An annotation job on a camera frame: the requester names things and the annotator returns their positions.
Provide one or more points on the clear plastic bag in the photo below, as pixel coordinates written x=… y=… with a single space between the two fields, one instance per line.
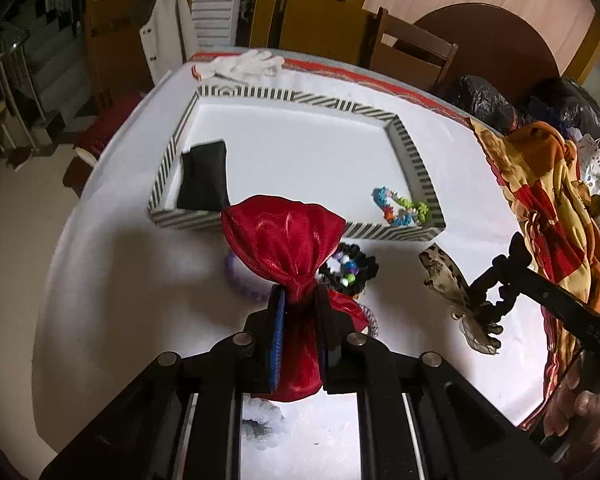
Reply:
x=592 y=165

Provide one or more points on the white jacket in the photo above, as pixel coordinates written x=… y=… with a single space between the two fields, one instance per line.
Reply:
x=172 y=30

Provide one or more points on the dark wooden chair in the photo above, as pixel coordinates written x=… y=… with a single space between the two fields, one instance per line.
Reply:
x=420 y=40

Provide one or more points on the red cushioned chair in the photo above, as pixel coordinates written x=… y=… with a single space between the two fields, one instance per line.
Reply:
x=105 y=125

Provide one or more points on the black fabric pouch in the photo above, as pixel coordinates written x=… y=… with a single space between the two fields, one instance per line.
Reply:
x=202 y=175

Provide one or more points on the red satin bow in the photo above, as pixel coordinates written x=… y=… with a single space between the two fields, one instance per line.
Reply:
x=285 y=240

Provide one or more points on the white cotton glove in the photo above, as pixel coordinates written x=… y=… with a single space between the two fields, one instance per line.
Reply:
x=245 y=65

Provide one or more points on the white fluffy scrunchie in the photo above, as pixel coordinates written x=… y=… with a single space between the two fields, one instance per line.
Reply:
x=275 y=417

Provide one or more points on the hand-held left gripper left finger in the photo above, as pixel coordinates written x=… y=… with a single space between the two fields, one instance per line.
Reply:
x=279 y=340

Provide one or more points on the light wooden chair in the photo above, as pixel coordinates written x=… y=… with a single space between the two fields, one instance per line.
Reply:
x=325 y=25

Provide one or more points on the orange floral cloth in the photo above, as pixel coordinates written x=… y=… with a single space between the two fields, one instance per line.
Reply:
x=545 y=195

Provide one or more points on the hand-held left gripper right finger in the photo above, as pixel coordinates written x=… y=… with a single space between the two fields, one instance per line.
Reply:
x=325 y=345

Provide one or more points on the black scrunchie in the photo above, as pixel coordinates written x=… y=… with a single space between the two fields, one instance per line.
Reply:
x=366 y=266

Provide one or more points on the brown patterned bow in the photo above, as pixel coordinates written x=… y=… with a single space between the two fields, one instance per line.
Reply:
x=445 y=275

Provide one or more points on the red patterned tablecloth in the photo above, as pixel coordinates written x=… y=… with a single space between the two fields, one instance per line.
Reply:
x=360 y=74

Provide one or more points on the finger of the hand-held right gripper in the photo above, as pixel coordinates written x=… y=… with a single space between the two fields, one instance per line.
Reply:
x=485 y=300
x=517 y=257

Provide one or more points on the round brown table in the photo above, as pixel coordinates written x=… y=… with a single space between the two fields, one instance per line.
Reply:
x=495 y=35

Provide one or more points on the person's right hand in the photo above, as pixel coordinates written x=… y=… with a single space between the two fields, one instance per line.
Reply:
x=587 y=405

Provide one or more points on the striped jewelry tray box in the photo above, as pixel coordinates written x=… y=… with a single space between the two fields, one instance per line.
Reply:
x=305 y=155

